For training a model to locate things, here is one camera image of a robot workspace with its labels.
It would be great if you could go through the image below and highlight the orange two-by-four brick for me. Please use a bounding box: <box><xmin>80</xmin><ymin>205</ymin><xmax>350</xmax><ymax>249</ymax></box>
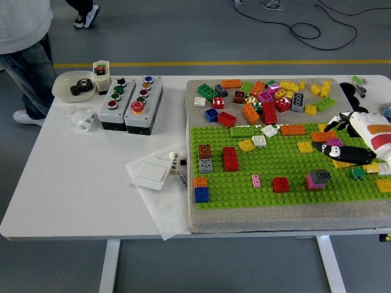
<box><xmin>250</xmin><ymin>81</ymin><xmax>267</xmax><ymax>98</ymax></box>
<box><xmin>241</xmin><ymin>102</ymin><xmax>261</xmax><ymax>125</ymax></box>
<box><xmin>220</xmin><ymin>79</ymin><xmax>243</xmax><ymax>90</ymax></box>
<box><xmin>280</xmin><ymin>124</ymin><xmax>307</xmax><ymax>137</ymax></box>
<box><xmin>310</xmin><ymin>131</ymin><xmax>337</xmax><ymax>143</ymax></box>

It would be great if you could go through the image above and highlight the white floor cable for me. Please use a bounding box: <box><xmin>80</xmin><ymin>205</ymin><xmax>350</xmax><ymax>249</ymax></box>
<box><xmin>233</xmin><ymin>0</ymin><xmax>283</xmax><ymax>10</ymax></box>

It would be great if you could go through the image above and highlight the green two-by-four brick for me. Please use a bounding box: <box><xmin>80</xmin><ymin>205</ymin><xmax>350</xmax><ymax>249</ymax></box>
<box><xmin>197</xmin><ymin>83</ymin><xmax>220</xmax><ymax>103</ymax></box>

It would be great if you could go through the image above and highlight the grey felt mat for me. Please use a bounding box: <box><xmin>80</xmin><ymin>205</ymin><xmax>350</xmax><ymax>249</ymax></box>
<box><xmin>185</xmin><ymin>78</ymin><xmax>391</xmax><ymax>235</ymax></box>

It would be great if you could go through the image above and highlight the green studded baseplate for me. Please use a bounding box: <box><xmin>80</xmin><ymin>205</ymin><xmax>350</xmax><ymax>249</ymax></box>
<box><xmin>189</xmin><ymin>122</ymin><xmax>391</xmax><ymax>211</ymax></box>

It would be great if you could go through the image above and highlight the red two-by-four brick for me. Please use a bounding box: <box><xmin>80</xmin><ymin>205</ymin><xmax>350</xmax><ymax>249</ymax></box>
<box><xmin>261</xmin><ymin>101</ymin><xmax>279</xmax><ymax>125</ymax></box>
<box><xmin>222</xmin><ymin>146</ymin><xmax>240</xmax><ymax>172</ymax></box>

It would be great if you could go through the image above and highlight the small yellow brick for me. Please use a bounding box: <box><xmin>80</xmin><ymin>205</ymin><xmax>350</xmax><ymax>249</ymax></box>
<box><xmin>363</xmin><ymin>162</ymin><xmax>381</xmax><ymax>175</ymax></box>

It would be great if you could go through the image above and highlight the light grey two-by-two brick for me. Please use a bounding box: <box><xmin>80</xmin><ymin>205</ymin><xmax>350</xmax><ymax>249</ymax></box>
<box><xmin>198</xmin><ymin>157</ymin><xmax>214</xmax><ymax>174</ymax></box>

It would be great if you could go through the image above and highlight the white wall switch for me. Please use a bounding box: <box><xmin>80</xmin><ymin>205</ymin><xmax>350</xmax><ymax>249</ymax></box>
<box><xmin>131</xmin><ymin>155</ymin><xmax>173</xmax><ymax>192</ymax></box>

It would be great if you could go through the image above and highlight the grey two-by-three brick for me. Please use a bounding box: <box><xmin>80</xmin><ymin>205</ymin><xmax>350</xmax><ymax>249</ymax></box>
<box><xmin>290</xmin><ymin>91</ymin><xmax>307</xmax><ymax>114</ymax></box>

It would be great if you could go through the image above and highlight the four-button control box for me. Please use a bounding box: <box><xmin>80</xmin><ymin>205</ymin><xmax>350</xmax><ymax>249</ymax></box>
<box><xmin>98</xmin><ymin>76</ymin><xmax>136</xmax><ymax>132</ymax></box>

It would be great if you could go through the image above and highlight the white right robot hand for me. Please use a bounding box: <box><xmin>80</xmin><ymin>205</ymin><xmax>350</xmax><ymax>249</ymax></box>
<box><xmin>311</xmin><ymin>111</ymin><xmax>391</xmax><ymax>166</ymax></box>

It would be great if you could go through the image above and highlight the small dark green brick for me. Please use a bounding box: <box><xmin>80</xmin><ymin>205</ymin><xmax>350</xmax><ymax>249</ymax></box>
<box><xmin>348</xmin><ymin>167</ymin><xmax>367</xmax><ymax>181</ymax></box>

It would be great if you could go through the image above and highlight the white pipe tee fitting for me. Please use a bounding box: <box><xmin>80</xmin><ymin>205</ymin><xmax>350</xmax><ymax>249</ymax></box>
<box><xmin>72</xmin><ymin>109</ymin><xmax>99</xmax><ymax>133</ymax></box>

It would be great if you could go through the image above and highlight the white table leg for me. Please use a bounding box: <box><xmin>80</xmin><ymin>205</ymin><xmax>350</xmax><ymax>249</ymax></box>
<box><xmin>316</xmin><ymin>235</ymin><xmax>348</xmax><ymax>293</ymax></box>
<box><xmin>98</xmin><ymin>239</ymin><xmax>122</xmax><ymax>293</ymax></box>

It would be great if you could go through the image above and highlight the black floor cable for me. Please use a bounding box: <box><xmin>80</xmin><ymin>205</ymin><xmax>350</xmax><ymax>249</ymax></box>
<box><xmin>233</xmin><ymin>0</ymin><xmax>391</xmax><ymax>51</ymax></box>

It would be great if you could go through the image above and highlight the cream small switch box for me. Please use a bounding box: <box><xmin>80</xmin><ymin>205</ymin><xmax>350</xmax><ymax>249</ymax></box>
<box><xmin>92</xmin><ymin>60</ymin><xmax>112</xmax><ymax>96</ymax></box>

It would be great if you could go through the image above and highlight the emergency-stop button control box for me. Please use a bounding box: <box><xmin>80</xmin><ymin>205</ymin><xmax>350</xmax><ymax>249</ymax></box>
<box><xmin>123</xmin><ymin>74</ymin><xmax>164</xmax><ymax>136</ymax></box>

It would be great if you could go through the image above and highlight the person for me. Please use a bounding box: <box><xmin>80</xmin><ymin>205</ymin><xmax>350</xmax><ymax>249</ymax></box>
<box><xmin>65</xmin><ymin>0</ymin><xmax>101</xmax><ymax>29</ymax></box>
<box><xmin>0</xmin><ymin>0</ymin><xmax>59</xmax><ymax>127</ymax></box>

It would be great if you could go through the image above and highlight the blue two-by-two brick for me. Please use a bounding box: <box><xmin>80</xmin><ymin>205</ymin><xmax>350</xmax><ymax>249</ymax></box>
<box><xmin>204</xmin><ymin>107</ymin><xmax>219</xmax><ymax>123</ymax></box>
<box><xmin>194</xmin><ymin>186</ymin><xmax>210</xmax><ymax>204</ymax></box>

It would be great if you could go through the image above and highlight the red upturned brick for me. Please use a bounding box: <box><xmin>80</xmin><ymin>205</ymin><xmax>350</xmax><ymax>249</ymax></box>
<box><xmin>217</xmin><ymin>111</ymin><xmax>238</xmax><ymax>128</ymax></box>

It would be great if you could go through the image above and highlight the white plastic bowl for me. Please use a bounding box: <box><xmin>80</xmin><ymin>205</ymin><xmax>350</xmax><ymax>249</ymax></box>
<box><xmin>51</xmin><ymin>70</ymin><xmax>98</xmax><ymax>103</ymax></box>

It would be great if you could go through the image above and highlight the lime two-by-four brick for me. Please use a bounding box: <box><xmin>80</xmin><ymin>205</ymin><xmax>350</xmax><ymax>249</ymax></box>
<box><xmin>229</xmin><ymin>126</ymin><xmax>256</xmax><ymax>139</ymax></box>

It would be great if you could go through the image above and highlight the white lettered pipe fitting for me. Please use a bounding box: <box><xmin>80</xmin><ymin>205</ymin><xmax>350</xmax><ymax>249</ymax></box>
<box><xmin>167</xmin><ymin>150</ymin><xmax>181</xmax><ymax>176</ymax></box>

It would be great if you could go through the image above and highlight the yellow curved long brick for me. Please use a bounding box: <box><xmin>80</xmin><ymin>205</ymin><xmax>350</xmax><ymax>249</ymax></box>
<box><xmin>332</xmin><ymin>160</ymin><xmax>357</xmax><ymax>170</ymax></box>

